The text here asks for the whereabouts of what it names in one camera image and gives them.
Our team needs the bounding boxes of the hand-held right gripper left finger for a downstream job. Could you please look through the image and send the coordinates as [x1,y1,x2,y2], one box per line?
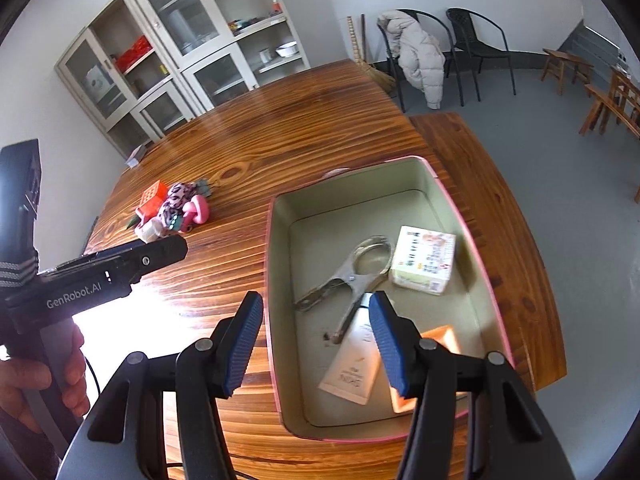
[57,291,264,480]

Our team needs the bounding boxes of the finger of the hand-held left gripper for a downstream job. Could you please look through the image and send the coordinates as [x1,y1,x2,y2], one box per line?
[95,234,189,288]

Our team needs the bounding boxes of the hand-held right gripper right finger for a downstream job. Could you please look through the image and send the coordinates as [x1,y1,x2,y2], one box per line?
[367,290,576,480]

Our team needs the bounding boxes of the small white cup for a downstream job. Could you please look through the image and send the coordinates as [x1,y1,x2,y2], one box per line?
[136,220,166,243]

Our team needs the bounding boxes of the orange cube basket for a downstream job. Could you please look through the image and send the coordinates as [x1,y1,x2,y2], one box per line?
[136,180,167,216]

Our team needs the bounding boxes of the pink knotted toy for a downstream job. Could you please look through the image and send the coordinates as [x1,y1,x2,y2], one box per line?
[181,195,210,233]

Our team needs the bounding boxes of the leopard print pouch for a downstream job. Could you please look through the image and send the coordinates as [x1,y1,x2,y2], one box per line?
[157,182,197,226]

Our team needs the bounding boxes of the pink metal tin container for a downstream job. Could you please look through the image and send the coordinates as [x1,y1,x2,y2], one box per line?
[266,156,516,443]

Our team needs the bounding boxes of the colourful shelf items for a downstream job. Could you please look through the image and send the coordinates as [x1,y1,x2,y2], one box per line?
[227,17,273,33]

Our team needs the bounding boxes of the person's left hand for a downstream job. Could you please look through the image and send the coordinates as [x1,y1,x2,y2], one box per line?
[0,325,92,433]

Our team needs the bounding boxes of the white cream tube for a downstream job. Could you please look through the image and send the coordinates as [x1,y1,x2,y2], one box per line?
[318,305,385,406]

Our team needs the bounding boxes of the metal clamp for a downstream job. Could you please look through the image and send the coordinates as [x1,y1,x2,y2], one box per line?
[294,235,392,345]

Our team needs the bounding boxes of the white printed carton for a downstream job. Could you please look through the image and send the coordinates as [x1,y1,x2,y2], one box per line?
[389,225,457,296]

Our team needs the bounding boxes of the small white box on table edge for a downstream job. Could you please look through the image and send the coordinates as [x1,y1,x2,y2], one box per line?
[125,144,151,168]

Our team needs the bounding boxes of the white glass-door cabinet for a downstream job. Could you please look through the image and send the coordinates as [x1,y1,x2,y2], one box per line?
[54,0,201,158]
[125,0,312,116]

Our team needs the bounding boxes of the wide wooden bench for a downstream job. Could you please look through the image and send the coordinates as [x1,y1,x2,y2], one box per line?
[409,112,568,393]

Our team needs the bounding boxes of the white box behind glass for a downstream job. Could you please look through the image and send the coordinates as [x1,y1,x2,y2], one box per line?
[85,67,108,96]

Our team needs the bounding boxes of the red boxes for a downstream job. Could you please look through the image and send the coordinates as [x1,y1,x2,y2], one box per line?
[116,35,153,68]

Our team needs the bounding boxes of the large steel pot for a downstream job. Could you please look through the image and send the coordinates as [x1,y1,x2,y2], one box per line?
[165,7,198,56]

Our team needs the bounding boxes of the straw broom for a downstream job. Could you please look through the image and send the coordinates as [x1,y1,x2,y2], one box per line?
[347,14,396,95]

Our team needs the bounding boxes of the beige puffer jacket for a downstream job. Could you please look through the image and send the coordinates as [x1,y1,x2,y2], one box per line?
[377,11,446,110]

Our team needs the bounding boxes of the black metal chair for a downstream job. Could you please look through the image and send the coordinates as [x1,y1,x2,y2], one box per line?
[376,8,453,113]
[445,7,517,107]

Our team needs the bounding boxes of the wooden stick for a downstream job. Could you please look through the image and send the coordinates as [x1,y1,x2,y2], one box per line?
[360,14,373,68]

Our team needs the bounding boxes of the narrow wooden bench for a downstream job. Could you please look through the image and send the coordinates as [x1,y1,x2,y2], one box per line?
[579,82,640,141]

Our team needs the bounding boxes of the wooden stool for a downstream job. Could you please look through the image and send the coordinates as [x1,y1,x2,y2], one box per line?
[540,48,595,96]

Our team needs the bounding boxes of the grey steps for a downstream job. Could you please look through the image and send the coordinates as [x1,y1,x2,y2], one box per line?
[557,17,626,68]

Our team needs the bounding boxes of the black cable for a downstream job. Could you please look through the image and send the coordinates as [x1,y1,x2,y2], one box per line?
[81,354,101,403]

